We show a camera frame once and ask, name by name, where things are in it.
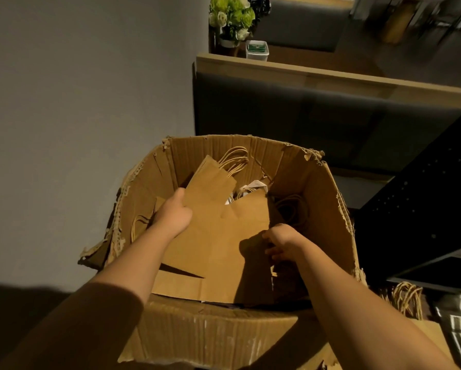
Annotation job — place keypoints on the person's left hand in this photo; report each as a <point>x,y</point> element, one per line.
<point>172,217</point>

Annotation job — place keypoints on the person's right hand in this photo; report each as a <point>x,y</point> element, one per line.
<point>288,240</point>

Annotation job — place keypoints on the person's right fingers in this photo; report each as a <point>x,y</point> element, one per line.
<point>273,242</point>

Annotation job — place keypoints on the person's left thumb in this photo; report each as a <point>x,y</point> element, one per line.
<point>179,197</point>

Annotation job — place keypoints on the brown paper bag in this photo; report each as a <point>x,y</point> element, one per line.
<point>406,300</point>
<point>234,262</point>
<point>205,211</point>

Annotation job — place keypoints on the person's left forearm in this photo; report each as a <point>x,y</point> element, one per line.
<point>99,304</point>

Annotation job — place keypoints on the person's right forearm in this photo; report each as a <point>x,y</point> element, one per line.
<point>361,319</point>

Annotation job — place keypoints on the white paper slip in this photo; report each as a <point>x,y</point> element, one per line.
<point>254,185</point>

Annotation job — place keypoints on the large torn cardboard box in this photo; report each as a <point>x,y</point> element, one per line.
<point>215,337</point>

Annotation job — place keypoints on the black perforated metal shelf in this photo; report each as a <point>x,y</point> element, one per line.
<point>419,204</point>

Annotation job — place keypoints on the white flower pot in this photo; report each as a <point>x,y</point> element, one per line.
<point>227,43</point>

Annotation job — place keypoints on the white container with green lid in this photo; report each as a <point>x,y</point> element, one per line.
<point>257,50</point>

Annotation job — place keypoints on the green and white flower bouquet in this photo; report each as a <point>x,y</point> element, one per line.
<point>232,13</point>

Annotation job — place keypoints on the clear plastic bag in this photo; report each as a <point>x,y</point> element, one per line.
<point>460,327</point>

